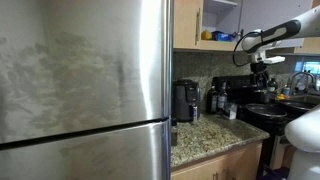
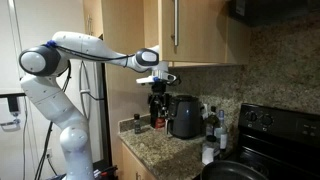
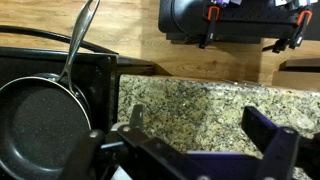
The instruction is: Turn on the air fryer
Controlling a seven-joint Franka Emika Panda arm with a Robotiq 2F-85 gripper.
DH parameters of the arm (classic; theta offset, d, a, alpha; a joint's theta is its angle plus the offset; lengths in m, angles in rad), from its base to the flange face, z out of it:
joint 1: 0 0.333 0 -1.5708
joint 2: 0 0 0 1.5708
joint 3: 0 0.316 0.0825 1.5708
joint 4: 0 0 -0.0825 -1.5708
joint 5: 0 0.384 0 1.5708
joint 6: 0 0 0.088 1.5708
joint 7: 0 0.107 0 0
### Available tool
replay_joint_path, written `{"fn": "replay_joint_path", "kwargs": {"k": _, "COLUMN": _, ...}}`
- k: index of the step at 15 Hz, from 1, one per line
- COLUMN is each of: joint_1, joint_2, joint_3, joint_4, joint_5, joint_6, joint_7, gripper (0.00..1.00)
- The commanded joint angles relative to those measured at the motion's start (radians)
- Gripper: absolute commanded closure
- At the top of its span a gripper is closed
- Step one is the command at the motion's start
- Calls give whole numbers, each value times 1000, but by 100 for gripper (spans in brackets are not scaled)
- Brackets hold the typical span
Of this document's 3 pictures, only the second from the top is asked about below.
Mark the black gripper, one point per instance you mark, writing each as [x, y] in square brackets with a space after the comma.
[159, 88]

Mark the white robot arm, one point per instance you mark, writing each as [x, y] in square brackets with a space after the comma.
[44, 63]

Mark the black and red protein bag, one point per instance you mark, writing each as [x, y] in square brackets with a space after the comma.
[158, 105]

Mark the small dark spice bottle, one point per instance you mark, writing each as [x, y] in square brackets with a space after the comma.
[137, 125]

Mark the light wood upper cabinet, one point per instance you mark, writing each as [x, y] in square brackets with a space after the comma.
[188, 32]

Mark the dark green glass bottle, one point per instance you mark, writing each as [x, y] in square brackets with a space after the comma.
[211, 121]

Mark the stainless steel refrigerator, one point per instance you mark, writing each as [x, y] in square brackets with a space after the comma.
[91, 101]

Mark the small white salt container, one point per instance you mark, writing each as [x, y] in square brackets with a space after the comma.
[210, 149]

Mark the clear bottle with blue cap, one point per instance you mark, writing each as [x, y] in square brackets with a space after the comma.
[221, 131]

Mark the light wood base cabinet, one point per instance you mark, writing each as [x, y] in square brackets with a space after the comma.
[132, 167]

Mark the black frying pan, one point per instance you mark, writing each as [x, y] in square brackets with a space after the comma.
[229, 170]

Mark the black range hood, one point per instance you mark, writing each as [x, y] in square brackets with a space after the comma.
[262, 12]

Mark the black electric stove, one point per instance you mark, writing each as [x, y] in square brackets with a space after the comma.
[280, 144]

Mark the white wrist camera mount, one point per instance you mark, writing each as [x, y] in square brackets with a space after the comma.
[157, 76]

